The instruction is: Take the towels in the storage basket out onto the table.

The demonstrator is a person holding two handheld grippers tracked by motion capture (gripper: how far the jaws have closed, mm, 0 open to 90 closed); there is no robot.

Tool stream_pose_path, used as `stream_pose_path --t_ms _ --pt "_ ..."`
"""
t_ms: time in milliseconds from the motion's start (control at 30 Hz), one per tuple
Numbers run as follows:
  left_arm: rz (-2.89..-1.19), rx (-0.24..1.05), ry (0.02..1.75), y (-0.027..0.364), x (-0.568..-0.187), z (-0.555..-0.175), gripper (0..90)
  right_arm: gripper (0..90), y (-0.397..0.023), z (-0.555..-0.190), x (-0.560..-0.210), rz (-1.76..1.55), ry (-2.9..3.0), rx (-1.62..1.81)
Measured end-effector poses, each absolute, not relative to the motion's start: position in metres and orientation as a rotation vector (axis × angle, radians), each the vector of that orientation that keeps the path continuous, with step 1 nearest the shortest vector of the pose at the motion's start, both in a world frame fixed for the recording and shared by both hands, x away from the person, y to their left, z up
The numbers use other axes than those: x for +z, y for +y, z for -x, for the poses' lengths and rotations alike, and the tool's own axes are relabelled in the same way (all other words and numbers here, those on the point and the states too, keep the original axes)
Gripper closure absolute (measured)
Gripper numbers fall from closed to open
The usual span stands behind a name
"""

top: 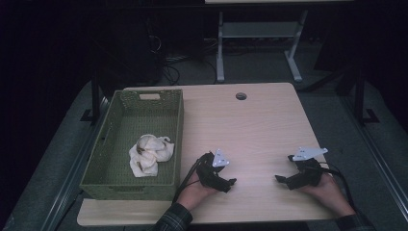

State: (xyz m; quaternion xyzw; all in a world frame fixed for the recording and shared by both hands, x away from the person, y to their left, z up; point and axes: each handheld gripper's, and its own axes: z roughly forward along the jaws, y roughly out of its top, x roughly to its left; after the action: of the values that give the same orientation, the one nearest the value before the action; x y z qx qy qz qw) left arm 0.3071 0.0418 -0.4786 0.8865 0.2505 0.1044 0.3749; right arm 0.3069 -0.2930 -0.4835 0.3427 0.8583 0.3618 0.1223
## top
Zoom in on black floor cables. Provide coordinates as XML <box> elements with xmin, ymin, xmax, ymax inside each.
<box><xmin>160</xmin><ymin>53</ymin><xmax>219</xmax><ymax>87</ymax></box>

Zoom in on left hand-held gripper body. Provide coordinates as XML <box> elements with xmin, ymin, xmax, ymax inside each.
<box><xmin>195</xmin><ymin>148</ymin><xmax>233</xmax><ymax>193</ymax></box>

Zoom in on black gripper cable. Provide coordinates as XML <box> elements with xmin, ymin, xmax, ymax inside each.
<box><xmin>319</xmin><ymin>162</ymin><xmax>358</xmax><ymax>210</ymax></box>
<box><xmin>172</xmin><ymin>156</ymin><xmax>207</xmax><ymax>204</ymax></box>

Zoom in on black metal stand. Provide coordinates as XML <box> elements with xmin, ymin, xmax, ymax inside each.
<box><xmin>79</xmin><ymin>68</ymin><xmax>104</xmax><ymax>126</ymax></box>
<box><xmin>334</xmin><ymin>64</ymin><xmax>381</xmax><ymax>127</ymax></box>

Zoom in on green perforated plastic basket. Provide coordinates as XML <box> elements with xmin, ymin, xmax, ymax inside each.
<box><xmin>79</xmin><ymin>89</ymin><xmax>185</xmax><ymax>202</ymax></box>

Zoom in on person's right hand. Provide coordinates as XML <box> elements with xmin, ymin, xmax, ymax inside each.
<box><xmin>297</xmin><ymin>172</ymin><xmax>356</xmax><ymax>218</ymax></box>

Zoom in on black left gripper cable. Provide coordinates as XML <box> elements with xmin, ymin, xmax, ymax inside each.
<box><xmin>172</xmin><ymin>156</ymin><xmax>207</xmax><ymax>204</ymax></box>

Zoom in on white metal desk frame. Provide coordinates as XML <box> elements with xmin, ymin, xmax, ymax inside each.
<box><xmin>216</xmin><ymin>9</ymin><xmax>310</xmax><ymax>84</ymax></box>

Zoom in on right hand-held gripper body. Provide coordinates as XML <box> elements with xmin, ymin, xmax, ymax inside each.
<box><xmin>286</xmin><ymin>146</ymin><xmax>329</xmax><ymax>191</ymax></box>

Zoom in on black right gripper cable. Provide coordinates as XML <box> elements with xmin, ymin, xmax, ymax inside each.
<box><xmin>319</xmin><ymin>162</ymin><xmax>358</xmax><ymax>210</ymax></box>

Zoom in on aluminium rail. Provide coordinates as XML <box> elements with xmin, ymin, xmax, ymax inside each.
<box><xmin>38</xmin><ymin>95</ymin><xmax>112</xmax><ymax>231</ymax></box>
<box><xmin>339</xmin><ymin>95</ymin><xmax>408</xmax><ymax>223</ymax></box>

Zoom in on white cloth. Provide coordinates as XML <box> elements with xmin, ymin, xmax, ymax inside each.
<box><xmin>128</xmin><ymin>133</ymin><xmax>176</xmax><ymax>178</ymax></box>

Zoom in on person's left hand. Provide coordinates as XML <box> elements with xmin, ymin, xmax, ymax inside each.
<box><xmin>176</xmin><ymin>179</ymin><xmax>219</xmax><ymax>212</ymax></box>

